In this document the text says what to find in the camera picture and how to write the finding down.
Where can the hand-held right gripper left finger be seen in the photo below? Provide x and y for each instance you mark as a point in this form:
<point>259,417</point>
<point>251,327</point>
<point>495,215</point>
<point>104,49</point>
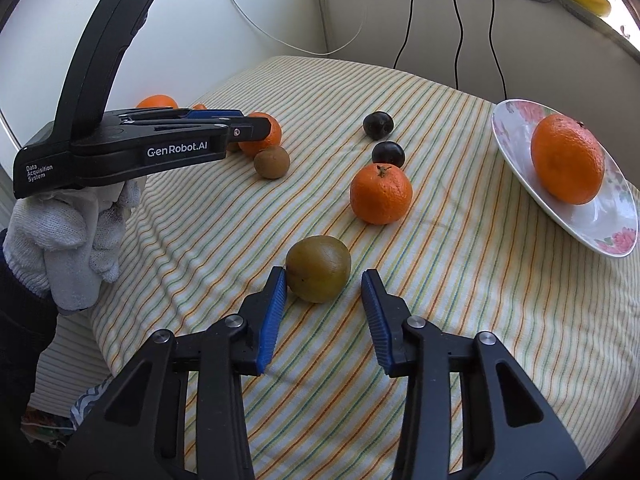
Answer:
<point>272,320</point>

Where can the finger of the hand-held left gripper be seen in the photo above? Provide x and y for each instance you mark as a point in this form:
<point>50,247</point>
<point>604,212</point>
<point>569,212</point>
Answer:
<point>215,114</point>
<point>250,130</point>

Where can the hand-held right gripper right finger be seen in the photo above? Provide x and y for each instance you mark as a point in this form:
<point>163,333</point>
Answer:
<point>372,320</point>

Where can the tangerine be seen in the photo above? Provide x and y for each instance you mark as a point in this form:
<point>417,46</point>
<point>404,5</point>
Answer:
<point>381,195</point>
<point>260,148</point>

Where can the large smooth orange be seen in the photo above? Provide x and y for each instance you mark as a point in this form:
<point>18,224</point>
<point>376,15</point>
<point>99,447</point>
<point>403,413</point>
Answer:
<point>157,102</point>

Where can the large brown kiwi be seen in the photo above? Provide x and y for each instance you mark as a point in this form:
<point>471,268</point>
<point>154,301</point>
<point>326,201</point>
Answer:
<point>318,269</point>

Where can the dark plum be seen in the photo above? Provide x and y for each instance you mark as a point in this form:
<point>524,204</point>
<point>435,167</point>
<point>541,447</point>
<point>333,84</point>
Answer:
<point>379,125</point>
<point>388,154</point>

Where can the floral white plate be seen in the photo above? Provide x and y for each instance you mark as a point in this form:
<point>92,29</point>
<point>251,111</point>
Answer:
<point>600,220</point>

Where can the person's left hand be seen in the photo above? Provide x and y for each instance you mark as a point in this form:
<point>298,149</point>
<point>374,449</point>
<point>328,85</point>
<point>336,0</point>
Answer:
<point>65,230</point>

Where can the striped bed sheet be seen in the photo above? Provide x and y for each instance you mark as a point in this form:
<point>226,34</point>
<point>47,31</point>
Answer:
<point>450,285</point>

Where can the blue white patterned cloth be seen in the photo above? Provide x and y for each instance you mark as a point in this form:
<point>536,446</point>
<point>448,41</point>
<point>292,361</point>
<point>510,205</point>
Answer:
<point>87,402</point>

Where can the large bumpy orange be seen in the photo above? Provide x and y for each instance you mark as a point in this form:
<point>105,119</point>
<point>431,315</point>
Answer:
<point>567,160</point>

